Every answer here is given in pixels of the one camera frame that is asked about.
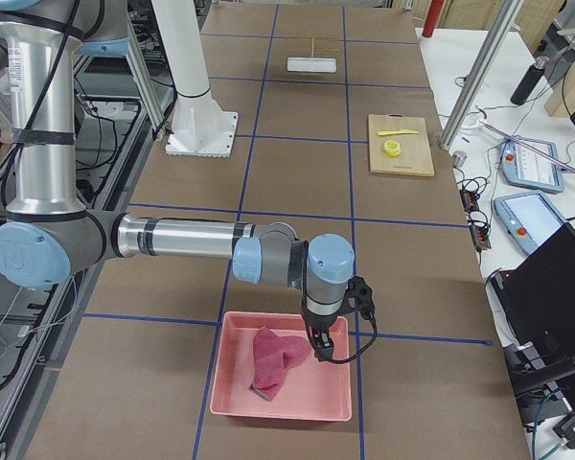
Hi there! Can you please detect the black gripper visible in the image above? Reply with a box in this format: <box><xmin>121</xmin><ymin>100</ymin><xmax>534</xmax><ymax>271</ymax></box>
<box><xmin>302</xmin><ymin>307</ymin><xmax>339</xmax><ymax>362</ymax></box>

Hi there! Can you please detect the red cleaning cloth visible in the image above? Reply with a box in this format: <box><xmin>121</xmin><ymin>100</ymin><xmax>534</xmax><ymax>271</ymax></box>
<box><xmin>250</xmin><ymin>327</ymin><xmax>310</xmax><ymax>402</ymax></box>

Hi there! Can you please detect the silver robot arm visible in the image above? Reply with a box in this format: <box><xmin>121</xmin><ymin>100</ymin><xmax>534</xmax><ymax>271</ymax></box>
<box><xmin>0</xmin><ymin>1</ymin><xmax>355</xmax><ymax>361</ymax></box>

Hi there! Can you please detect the black water bottle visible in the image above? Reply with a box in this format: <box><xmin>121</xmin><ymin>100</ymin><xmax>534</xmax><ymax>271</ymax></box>
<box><xmin>510</xmin><ymin>56</ymin><xmax>549</xmax><ymax>105</ymax></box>

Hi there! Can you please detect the pink plastic tray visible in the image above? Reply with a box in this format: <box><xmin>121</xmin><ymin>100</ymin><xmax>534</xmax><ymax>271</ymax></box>
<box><xmin>210</xmin><ymin>311</ymin><xmax>352</xmax><ymax>422</ymax></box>

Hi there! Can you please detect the bamboo cutting board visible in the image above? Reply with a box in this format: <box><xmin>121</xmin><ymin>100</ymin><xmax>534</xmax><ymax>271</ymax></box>
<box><xmin>367</xmin><ymin>114</ymin><xmax>435</xmax><ymax>177</ymax></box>

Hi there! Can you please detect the yellow lemon slice toy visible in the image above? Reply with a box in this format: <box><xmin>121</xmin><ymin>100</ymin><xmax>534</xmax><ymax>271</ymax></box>
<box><xmin>382</xmin><ymin>140</ymin><xmax>402</xmax><ymax>157</ymax></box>

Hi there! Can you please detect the yellow plastic knife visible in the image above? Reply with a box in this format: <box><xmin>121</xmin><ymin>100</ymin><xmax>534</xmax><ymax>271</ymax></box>
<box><xmin>377</xmin><ymin>129</ymin><xmax>420</xmax><ymax>137</ymax></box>

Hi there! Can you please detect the black monitor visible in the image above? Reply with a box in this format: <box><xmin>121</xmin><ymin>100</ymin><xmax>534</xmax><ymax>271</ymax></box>
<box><xmin>492</xmin><ymin>223</ymin><xmax>575</xmax><ymax>413</ymax></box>

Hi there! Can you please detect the near teach pendant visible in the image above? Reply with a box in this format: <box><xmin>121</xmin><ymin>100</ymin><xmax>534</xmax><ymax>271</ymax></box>
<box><xmin>493</xmin><ymin>191</ymin><xmax>567</xmax><ymax>255</ymax></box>

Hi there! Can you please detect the teach pendant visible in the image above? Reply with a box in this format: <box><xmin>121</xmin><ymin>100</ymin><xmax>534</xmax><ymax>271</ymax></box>
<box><xmin>493</xmin><ymin>191</ymin><xmax>567</xmax><ymax>255</ymax></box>
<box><xmin>501</xmin><ymin>140</ymin><xmax>564</xmax><ymax>194</ymax></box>

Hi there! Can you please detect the far teach pendant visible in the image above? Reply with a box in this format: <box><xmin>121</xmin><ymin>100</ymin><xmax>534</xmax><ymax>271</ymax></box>
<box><xmin>501</xmin><ymin>140</ymin><xmax>564</xmax><ymax>194</ymax></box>

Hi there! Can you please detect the white rectangular tray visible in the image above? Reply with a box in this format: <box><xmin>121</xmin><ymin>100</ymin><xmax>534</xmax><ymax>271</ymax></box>
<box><xmin>287</xmin><ymin>57</ymin><xmax>337</xmax><ymax>74</ymax></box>

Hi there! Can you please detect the red cylinder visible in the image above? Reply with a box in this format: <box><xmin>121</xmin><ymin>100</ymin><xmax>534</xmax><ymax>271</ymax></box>
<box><xmin>422</xmin><ymin>0</ymin><xmax>445</xmax><ymax>38</ymax></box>

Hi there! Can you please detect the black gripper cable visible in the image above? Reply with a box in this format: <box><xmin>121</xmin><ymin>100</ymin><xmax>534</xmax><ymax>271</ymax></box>
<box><xmin>302</xmin><ymin>267</ymin><xmax>379</xmax><ymax>363</ymax></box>

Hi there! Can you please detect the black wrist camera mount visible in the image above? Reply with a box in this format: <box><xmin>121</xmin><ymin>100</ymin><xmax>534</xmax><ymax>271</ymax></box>
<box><xmin>339</xmin><ymin>276</ymin><xmax>376</xmax><ymax>321</ymax></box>

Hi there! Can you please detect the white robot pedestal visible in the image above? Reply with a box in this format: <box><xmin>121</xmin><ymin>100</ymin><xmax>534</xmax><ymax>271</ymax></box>
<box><xmin>152</xmin><ymin>0</ymin><xmax>239</xmax><ymax>158</ymax></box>

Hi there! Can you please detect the aluminium frame post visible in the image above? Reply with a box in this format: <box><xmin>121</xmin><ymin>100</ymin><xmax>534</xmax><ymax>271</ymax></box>
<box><xmin>439</xmin><ymin>0</ymin><xmax>524</xmax><ymax>150</ymax></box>

